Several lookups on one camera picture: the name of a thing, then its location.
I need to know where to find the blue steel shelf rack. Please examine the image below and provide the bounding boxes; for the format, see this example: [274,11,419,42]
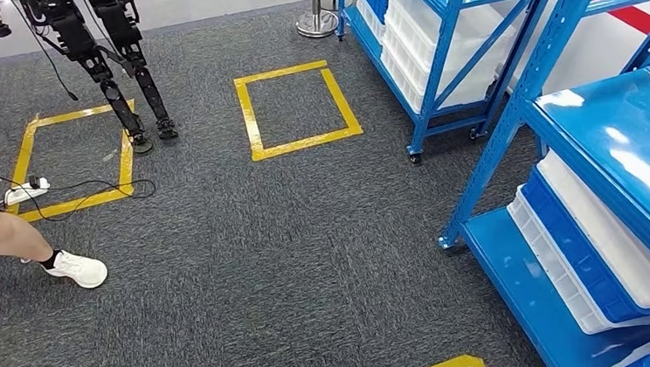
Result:
[418,0,650,367]
[333,0,591,171]

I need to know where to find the white power strip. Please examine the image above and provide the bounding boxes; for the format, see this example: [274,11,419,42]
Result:
[2,176,53,207]

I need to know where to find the black humanoid robot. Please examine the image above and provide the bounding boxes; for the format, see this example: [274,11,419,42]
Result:
[0,0,182,166]

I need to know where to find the white car body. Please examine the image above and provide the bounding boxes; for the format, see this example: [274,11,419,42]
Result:
[495,0,650,100]

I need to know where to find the black controller cable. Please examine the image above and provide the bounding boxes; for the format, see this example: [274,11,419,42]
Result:
[0,149,159,227]

